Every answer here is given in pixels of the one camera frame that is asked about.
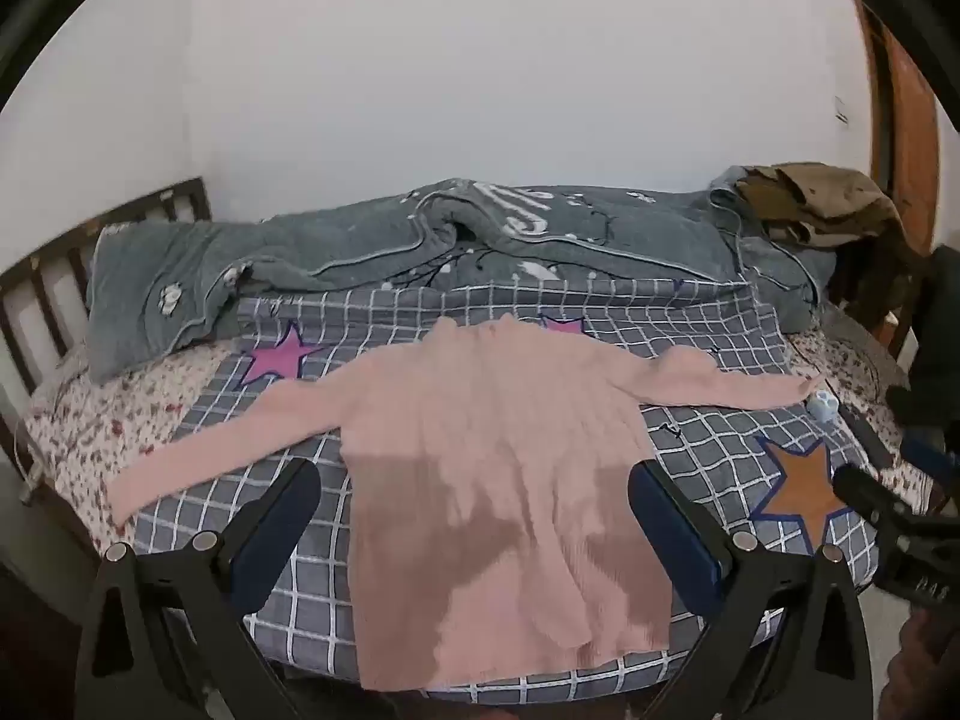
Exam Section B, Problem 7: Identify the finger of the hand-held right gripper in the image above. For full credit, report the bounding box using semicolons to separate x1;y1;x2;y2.
902;431;960;485
831;463;910;527

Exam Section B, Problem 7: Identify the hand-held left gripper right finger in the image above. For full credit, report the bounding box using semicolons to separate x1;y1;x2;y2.
628;459;875;720

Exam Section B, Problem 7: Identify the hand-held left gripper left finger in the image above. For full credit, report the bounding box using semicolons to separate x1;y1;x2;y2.
75;457;323;720

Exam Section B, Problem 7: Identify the pink knit sweater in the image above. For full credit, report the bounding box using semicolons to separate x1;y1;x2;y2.
107;315;826;692

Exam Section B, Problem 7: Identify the brown clothes pile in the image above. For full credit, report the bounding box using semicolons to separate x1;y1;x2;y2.
731;161;908;250

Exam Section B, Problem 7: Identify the person's right hand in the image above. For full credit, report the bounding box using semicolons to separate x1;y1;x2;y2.
891;611;960;720

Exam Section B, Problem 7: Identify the black remote control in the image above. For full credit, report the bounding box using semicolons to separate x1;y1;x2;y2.
836;403;895;470

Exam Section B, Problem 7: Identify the dark wooden chair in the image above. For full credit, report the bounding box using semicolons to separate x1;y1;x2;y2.
829;232;925;342

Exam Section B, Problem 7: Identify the floral bed sheet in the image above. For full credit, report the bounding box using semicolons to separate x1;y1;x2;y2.
26;307;938;541

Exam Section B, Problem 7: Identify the grey checked star blanket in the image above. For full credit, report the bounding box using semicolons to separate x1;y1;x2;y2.
131;274;882;706

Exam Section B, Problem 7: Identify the grey-blue quilt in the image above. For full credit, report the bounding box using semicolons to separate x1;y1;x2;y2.
86;176;837;383

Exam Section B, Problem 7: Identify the orange wooden door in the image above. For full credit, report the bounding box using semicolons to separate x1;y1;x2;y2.
855;0;943;260

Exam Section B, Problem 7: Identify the white cable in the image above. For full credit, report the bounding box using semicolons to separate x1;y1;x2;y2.
11;420;47;502

